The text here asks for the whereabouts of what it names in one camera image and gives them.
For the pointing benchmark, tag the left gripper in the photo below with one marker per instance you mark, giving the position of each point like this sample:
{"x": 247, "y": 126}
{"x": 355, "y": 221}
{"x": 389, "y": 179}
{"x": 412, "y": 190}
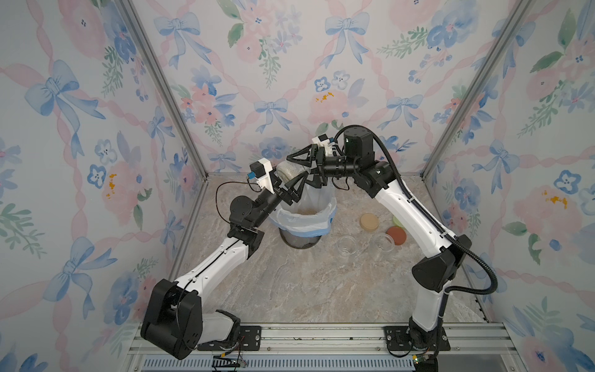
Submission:
{"x": 288, "y": 198}

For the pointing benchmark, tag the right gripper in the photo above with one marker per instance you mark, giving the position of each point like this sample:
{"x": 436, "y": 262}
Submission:
{"x": 309, "y": 162}

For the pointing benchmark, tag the glass jar with rice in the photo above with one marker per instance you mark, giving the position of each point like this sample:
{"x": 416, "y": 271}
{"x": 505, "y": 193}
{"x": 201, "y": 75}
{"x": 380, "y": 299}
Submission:
{"x": 347, "y": 247}

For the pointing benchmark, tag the red jar lid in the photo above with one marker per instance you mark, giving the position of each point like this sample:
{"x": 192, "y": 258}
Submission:
{"x": 398, "y": 235}

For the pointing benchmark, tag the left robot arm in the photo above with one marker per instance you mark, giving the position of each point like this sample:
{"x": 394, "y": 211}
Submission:
{"x": 175, "y": 320}

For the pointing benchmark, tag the rice pile in bag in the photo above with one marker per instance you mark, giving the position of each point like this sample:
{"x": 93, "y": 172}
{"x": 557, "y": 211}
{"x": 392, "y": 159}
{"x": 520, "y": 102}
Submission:
{"x": 307, "y": 212}

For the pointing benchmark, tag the white trash bag liner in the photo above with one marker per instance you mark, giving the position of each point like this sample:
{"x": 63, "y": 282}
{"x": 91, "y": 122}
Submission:
{"x": 312, "y": 216}

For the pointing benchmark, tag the black mesh trash bin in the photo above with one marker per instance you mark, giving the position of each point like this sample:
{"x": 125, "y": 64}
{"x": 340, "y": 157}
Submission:
{"x": 298, "y": 243}

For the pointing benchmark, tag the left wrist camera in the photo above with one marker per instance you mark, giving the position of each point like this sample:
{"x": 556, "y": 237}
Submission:
{"x": 260, "y": 171}

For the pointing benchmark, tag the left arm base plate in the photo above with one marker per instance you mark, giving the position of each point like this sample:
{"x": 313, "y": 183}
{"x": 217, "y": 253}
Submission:
{"x": 244, "y": 338}

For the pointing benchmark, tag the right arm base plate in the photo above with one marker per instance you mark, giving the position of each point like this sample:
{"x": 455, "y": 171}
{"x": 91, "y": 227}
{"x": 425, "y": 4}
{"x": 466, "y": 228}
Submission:
{"x": 416, "y": 338}

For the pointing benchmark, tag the aluminium front rail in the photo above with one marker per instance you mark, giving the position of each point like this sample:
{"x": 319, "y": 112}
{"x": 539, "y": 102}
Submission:
{"x": 342, "y": 347}

